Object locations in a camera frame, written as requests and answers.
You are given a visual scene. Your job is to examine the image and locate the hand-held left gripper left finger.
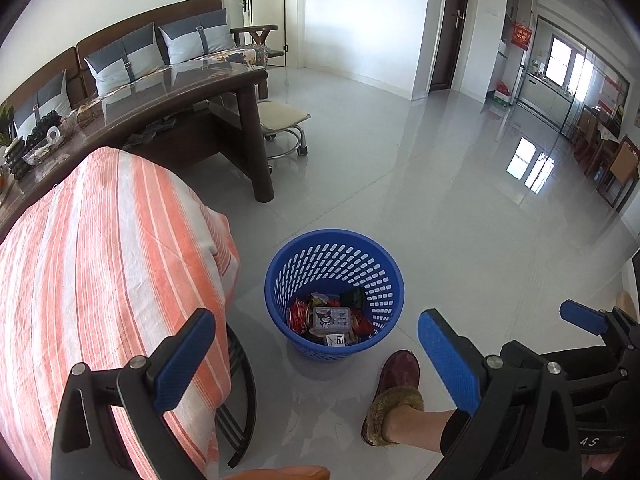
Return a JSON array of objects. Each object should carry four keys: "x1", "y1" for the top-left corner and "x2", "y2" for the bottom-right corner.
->
[{"x1": 51, "y1": 308, "x2": 217, "y2": 480}]

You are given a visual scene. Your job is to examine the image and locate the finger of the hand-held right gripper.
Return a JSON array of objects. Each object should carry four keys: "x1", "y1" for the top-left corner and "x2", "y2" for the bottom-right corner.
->
[{"x1": 560, "y1": 299, "x2": 640, "y2": 361}]

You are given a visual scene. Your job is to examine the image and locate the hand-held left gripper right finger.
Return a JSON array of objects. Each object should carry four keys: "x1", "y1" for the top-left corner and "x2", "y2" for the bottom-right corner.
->
[{"x1": 417, "y1": 308, "x2": 583, "y2": 480}]

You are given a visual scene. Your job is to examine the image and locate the red snack wrapper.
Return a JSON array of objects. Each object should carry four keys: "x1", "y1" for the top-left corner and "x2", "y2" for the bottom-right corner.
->
[{"x1": 350, "y1": 310, "x2": 376, "y2": 343}]

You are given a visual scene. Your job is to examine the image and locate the red plastic bag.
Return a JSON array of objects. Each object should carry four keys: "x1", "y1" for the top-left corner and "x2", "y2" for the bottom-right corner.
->
[{"x1": 289, "y1": 299, "x2": 315, "y2": 336}]

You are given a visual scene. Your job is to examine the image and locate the clear plastic box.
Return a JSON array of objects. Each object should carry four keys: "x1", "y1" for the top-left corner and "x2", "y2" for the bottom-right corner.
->
[{"x1": 310, "y1": 306, "x2": 355, "y2": 335}]

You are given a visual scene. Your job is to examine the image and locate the blue plastic wastebasket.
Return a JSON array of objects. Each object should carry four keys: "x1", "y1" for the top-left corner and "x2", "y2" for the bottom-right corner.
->
[{"x1": 264, "y1": 229, "x2": 406, "y2": 363}]

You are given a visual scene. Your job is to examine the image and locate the dark red furry slipper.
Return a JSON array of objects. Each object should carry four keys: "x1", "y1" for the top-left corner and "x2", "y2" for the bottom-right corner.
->
[{"x1": 361, "y1": 350, "x2": 426, "y2": 447}]

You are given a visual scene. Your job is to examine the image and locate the person's leg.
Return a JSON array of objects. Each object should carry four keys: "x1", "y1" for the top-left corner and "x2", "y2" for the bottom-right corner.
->
[{"x1": 387, "y1": 405, "x2": 471, "y2": 461}]

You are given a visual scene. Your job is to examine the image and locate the orange striped tablecloth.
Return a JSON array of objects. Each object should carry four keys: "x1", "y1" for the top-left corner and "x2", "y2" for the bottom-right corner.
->
[{"x1": 0, "y1": 146, "x2": 242, "y2": 480}]

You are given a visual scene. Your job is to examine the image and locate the wooden dining chair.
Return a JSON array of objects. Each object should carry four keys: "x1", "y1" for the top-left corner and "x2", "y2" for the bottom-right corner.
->
[
  {"x1": 572, "y1": 105, "x2": 608, "y2": 161},
  {"x1": 597, "y1": 135, "x2": 640, "y2": 211}
]

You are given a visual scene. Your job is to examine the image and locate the kitchen counter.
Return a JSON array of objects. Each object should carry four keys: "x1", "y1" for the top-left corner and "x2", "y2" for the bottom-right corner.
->
[{"x1": 520, "y1": 72, "x2": 576, "y2": 121}]

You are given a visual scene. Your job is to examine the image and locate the clear plastic tray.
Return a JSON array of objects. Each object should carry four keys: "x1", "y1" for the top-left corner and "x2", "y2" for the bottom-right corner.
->
[{"x1": 21, "y1": 110, "x2": 78, "y2": 167}]

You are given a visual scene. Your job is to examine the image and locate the cream rolling stool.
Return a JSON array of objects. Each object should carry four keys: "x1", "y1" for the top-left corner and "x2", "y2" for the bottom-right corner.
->
[{"x1": 257, "y1": 100, "x2": 312, "y2": 175}]

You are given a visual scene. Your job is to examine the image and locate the black ribbed vase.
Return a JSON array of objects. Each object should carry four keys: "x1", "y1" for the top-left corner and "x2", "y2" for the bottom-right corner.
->
[{"x1": 4, "y1": 140, "x2": 28, "y2": 181}]

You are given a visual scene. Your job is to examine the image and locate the dark coffee table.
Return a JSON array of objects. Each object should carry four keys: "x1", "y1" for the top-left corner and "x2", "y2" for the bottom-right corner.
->
[{"x1": 0, "y1": 62, "x2": 276, "y2": 231}]

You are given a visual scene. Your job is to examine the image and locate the black bundle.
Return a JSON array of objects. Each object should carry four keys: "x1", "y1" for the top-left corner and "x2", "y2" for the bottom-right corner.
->
[{"x1": 27, "y1": 112, "x2": 63, "y2": 141}]

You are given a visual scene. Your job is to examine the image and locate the blue grey pillow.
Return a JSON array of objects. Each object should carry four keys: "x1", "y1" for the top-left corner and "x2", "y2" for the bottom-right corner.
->
[
  {"x1": 84, "y1": 22, "x2": 166, "y2": 97},
  {"x1": 12, "y1": 70, "x2": 71, "y2": 133},
  {"x1": 159, "y1": 7, "x2": 236, "y2": 66}
]

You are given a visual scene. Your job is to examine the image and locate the green potted plant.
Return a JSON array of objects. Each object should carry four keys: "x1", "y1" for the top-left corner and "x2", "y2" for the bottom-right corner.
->
[{"x1": 0, "y1": 105, "x2": 16, "y2": 148}]

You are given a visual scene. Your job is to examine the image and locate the dark wooden door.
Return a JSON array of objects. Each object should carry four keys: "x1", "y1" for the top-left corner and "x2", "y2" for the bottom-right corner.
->
[{"x1": 429, "y1": 0, "x2": 471, "y2": 92}]

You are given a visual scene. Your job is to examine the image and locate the brown wooden sofa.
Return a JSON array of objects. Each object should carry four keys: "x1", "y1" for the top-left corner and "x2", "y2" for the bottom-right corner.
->
[{"x1": 0, "y1": 0, "x2": 281, "y2": 111}]

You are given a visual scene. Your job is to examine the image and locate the black metal table frame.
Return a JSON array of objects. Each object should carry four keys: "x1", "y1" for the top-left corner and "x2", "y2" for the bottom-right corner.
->
[{"x1": 215, "y1": 320, "x2": 258, "y2": 468}]

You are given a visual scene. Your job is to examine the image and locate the red wall hanging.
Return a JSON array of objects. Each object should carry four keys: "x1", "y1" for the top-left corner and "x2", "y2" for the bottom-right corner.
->
[{"x1": 511, "y1": 22, "x2": 533, "y2": 51}]

